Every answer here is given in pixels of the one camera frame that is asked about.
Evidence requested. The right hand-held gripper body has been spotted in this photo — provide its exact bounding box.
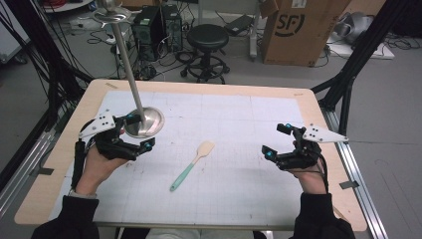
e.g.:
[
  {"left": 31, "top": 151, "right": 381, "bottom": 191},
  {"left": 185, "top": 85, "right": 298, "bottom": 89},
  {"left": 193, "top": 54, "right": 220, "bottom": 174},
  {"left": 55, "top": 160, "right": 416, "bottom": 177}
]
[{"left": 276, "top": 122, "right": 349, "bottom": 172}]

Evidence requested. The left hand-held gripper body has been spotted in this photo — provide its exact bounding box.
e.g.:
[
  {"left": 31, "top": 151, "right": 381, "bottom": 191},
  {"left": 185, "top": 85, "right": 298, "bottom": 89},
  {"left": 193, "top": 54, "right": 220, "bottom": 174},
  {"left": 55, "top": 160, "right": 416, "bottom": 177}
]
[{"left": 79, "top": 109, "right": 142, "bottom": 162}]

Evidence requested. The wooden spatula with teal handle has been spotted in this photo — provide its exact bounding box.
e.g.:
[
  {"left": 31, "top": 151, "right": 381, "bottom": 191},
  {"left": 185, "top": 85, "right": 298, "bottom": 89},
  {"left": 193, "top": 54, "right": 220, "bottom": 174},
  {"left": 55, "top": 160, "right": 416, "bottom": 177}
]
[{"left": 169, "top": 140, "right": 216, "bottom": 193}]

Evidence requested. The metal stand with round base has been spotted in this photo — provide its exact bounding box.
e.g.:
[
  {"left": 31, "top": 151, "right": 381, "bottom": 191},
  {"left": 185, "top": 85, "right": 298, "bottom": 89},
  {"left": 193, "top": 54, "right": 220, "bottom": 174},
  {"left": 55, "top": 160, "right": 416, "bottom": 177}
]
[{"left": 92, "top": 0, "right": 166, "bottom": 139}]

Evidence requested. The person's right hand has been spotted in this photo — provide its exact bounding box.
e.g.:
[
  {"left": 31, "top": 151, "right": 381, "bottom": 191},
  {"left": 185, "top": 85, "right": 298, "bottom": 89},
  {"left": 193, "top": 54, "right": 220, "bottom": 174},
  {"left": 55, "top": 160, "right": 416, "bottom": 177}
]
[{"left": 288, "top": 158, "right": 328, "bottom": 195}]

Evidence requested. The person's left hand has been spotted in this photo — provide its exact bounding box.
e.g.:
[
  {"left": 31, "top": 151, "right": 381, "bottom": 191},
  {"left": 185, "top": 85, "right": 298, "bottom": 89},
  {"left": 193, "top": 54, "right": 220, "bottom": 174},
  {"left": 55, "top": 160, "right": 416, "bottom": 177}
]
[{"left": 75, "top": 144, "right": 129, "bottom": 197}]

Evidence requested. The white grid mat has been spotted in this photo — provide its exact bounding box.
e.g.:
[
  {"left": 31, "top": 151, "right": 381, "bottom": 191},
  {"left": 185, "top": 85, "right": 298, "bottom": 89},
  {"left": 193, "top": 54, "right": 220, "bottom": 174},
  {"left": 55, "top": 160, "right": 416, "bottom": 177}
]
[{"left": 48, "top": 90, "right": 312, "bottom": 227}]

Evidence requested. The large black computer tower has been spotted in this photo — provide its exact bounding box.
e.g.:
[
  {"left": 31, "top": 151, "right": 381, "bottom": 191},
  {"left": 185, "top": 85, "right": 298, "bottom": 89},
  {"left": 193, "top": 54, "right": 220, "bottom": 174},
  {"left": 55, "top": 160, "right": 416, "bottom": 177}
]
[{"left": 131, "top": 5, "right": 167, "bottom": 63}]

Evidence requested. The large cardboard box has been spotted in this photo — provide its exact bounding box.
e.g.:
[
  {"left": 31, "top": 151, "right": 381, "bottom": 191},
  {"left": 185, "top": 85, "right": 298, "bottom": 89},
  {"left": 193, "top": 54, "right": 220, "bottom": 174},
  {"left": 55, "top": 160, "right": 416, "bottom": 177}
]
[{"left": 260, "top": 0, "right": 353, "bottom": 68}]

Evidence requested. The white stand leg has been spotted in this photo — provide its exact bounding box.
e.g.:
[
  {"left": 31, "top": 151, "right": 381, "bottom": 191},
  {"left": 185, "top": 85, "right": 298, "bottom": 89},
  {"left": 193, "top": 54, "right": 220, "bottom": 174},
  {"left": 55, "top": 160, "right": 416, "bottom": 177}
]
[{"left": 248, "top": 0, "right": 263, "bottom": 62}]

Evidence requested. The small black computer tower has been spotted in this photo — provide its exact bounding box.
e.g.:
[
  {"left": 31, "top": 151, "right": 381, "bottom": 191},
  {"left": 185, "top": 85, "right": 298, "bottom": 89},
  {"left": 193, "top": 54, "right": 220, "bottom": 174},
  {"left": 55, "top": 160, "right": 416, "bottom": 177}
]
[{"left": 161, "top": 3, "right": 184, "bottom": 53}]

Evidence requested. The black round stool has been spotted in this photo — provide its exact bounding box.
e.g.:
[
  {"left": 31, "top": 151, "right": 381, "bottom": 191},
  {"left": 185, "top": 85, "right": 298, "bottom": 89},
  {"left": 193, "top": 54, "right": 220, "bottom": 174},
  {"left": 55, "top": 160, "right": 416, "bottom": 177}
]
[{"left": 179, "top": 23, "right": 232, "bottom": 85}]

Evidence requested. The flat black device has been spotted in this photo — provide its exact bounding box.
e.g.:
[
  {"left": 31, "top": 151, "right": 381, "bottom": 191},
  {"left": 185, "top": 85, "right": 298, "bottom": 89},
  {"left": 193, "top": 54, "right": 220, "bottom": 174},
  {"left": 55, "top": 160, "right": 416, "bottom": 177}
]
[{"left": 224, "top": 14, "right": 255, "bottom": 37}]

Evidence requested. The grey rounded device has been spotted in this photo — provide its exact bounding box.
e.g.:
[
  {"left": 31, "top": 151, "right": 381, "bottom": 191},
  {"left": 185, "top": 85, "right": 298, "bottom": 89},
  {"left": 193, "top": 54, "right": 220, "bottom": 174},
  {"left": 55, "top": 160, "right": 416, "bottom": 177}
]
[{"left": 332, "top": 11, "right": 375, "bottom": 45}]

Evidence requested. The white flat board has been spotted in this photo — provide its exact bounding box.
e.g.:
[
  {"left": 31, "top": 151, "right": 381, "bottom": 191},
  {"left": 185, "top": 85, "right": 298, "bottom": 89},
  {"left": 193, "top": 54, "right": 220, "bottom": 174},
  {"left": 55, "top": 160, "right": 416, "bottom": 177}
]
[{"left": 325, "top": 34, "right": 396, "bottom": 61}]

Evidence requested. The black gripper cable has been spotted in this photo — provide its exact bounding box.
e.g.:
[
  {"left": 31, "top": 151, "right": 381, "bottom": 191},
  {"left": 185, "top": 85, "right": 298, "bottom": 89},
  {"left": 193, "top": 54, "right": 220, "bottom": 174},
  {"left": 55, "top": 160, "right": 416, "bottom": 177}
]
[{"left": 317, "top": 154, "right": 330, "bottom": 194}]

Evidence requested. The black strap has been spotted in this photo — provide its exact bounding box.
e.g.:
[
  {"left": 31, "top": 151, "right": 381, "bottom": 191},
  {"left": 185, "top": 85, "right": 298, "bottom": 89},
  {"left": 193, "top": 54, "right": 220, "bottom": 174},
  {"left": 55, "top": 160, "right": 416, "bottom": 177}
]
[{"left": 71, "top": 140, "right": 88, "bottom": 191}]

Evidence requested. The aluminium rail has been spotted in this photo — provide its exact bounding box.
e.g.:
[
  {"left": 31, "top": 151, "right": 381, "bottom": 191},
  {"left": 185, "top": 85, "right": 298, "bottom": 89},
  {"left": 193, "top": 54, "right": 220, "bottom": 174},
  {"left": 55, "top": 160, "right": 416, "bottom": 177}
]
[
  {"left": 0, "top": 128, "right": 60, "bottom": 217},
  {"left": 319, "top": 107, "right": 390, "bottom": 239}
]

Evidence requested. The black metal frame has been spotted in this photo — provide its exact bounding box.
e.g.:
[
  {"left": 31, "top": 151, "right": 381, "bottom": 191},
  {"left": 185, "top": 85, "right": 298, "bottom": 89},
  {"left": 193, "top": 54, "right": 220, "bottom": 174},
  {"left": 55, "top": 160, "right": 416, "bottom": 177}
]
[
  {"left": 311, "top": 0, "right": 410, "bottom": 137},
  {"left": 0, "top": 0, "right": 95, "bottom": 133}
]

